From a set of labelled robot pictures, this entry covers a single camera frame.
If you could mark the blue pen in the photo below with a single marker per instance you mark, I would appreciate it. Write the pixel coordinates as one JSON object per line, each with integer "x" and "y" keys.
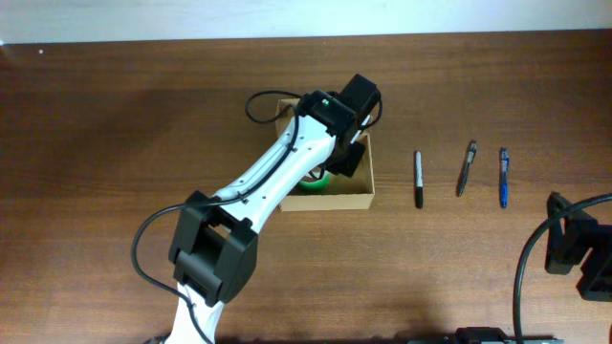
{"x": 504, "y": 169}

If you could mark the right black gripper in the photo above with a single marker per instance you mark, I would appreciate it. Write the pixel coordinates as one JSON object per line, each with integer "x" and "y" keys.
{"x": 561, "y": 234}

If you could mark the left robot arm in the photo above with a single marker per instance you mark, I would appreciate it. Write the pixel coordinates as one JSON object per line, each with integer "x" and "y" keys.
{"x": 214, "y": 247}

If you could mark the open brown cardboard box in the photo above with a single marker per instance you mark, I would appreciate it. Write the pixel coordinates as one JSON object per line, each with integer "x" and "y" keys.
{"x": 344, "y": 191}

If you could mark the green tape roll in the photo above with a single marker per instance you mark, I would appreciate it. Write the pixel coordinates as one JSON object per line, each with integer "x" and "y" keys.
{"x": 314, "y": 185}

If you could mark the black and white marker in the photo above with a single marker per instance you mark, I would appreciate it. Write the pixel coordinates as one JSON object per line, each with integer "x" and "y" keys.
{"x": 419, "y": 185}

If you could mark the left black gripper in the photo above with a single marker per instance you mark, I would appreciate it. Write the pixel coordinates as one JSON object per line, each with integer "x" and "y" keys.
{"x": 348, "y": 160}

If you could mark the dark grey pen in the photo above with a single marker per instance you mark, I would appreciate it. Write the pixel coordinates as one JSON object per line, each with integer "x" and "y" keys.
{"x": 469, "y": 158}

